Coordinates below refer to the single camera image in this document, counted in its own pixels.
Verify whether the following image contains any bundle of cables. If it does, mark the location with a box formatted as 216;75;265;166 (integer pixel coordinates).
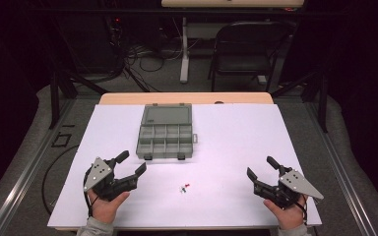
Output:
124;38;185;74

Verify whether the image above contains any person's left hand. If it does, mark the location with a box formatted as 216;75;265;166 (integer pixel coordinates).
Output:
88;189;131;226

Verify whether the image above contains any dark equipment rack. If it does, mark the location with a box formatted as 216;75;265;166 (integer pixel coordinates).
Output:
103;13;127;80

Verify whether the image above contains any person's right hand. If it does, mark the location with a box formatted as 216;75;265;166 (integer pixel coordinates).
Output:
263;196;308;230

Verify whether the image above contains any wooden table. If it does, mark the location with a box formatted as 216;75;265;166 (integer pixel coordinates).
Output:
98;91;275;106

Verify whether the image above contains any hand-held gripper cable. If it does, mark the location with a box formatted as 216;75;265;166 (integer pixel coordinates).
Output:
294;194;310;227
83;168;95;220

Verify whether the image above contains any black folding chair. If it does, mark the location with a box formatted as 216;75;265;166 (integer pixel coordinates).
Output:
209;21;297;93

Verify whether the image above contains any beige table with white legs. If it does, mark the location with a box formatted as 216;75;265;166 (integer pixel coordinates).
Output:
160;0;305;85

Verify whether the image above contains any left hand-held gripper cable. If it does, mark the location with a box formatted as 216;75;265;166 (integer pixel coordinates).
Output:
83;168;95;220

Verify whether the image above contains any right hand-held gripper cable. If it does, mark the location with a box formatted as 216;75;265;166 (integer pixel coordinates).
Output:
294;194;310;227

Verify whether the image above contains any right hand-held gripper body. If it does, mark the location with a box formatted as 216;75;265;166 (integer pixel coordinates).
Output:
254;169;325;210

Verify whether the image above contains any black floor cable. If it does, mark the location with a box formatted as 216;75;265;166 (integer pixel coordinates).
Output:
41;144;81;216

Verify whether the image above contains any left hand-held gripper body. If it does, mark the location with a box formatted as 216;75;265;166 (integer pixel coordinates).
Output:
83;156;139;202

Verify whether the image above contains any aluminium rail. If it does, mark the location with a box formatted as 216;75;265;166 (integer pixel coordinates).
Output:
0;97;77;236
304;101;378;236

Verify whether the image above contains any white board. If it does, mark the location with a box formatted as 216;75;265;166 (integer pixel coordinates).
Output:
47;103;323;230

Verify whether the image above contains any grey plastic organizer box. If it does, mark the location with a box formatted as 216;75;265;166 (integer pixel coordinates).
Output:
135;103;199;161

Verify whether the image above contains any black metal stand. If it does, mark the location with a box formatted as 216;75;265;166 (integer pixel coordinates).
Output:
270;69;330;134
48;63;110;131

